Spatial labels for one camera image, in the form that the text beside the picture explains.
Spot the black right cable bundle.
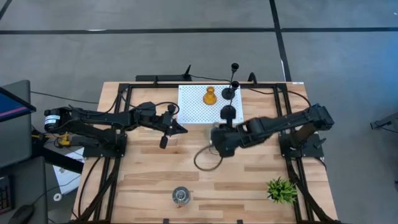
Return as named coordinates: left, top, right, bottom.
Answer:
left=285, top=156, right=341, bottom=224

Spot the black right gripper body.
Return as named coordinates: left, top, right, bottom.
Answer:
left=210, top=123, right=246, bottom=158

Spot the black metal candlestick holder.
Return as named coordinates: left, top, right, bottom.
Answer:
left=221, top=62, right=240, bottom=101
left=220, top=80, right=241, bottom=121

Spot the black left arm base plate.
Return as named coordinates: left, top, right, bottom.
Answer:
left=83, top=133, right=127, bottom=158

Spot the black stand leg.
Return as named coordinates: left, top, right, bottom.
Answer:
left=32, top=148, right=85, bottom=174

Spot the white perforated metal shelf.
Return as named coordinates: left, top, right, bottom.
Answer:
left=176, top=84, right=245, bottom=133

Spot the black keyboard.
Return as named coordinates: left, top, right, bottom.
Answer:
left=0, top=175, right=14, bottom=213

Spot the blue computer screen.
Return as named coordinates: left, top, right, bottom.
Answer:
left=0, top=86, right=37, bottom=124

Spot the amber glass candle holder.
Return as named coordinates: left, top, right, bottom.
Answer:
left=203, top=86, right=218, bottom=106

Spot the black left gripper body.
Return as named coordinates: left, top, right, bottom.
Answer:
left=159, top=104, right=178, bottom=149

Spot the grey computer desk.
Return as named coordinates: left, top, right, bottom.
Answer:
left=0, top=80, right=49, bottom=224

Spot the yellow clamp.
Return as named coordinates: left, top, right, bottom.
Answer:
left=30, top=131, right=72, bottom=147

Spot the thin black floor cable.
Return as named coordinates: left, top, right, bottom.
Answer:
left=30, top=174, right=82, bottom=206
left=30, top=91, right=99, bottom=104

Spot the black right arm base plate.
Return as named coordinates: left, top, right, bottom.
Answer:
left=278, top=132, right=325, bottom=159

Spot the green artificial potted plant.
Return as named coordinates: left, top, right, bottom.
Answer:
left=266, top=177, right=299, bottom=205

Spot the black computer mouse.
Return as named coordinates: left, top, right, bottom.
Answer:
left=8, top=204, right=35, bottom=224

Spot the black left cable bundle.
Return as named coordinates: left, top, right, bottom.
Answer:
left=76, top=156, right=122, bottom=223

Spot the white cardboard box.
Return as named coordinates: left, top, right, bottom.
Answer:
left=52, top=147, right=85, bottom=195

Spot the black aluminium table frame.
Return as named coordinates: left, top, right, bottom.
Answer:
left=70, top=82, right=341, bottom=224

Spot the dark grey chair base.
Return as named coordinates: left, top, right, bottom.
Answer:
left=369, top=112, right=398, bottom=139

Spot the black power strip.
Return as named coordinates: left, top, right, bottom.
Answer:
left=135, top=74, right=185, bottom=83

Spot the black cable bundle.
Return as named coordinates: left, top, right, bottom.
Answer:
left=285, top=156, right=341, bottom=224
left=76, top=156, right=122, bottom=223

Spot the thin black power strip cable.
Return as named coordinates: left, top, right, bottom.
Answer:
left=190, top=73, right=233, bottom=83

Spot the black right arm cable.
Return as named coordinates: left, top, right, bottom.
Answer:
left=248, top=88, right=312, bottom=108

